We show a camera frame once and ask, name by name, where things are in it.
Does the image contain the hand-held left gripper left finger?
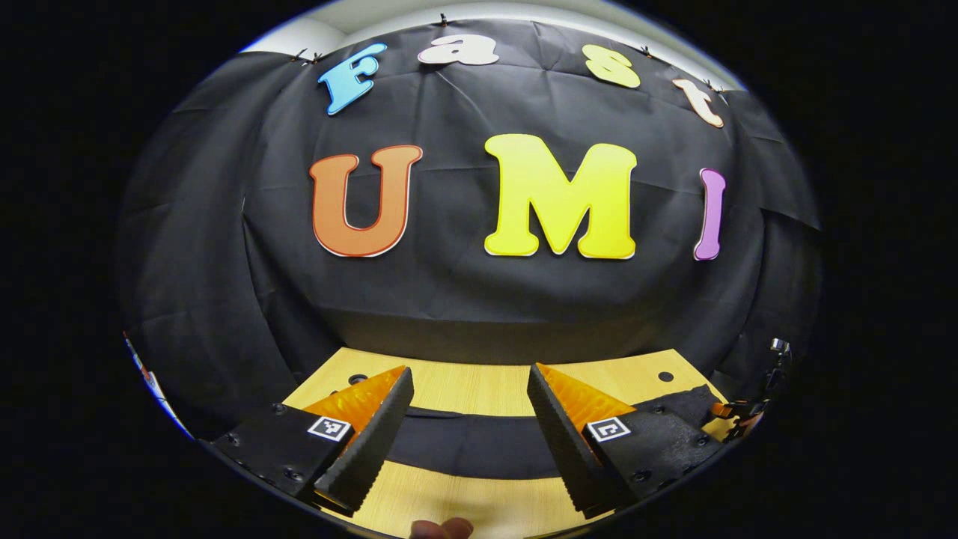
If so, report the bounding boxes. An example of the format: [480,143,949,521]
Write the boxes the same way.
[212,365,415,517]

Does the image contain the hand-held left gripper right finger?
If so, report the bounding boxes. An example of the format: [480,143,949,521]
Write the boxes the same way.
[527,363,725,519]

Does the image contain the dark jeans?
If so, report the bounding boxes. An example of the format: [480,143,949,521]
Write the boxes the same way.
[385,384,721,481]

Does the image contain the black backdrop cloth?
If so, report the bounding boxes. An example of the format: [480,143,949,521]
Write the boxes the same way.
[118,16,823,442]

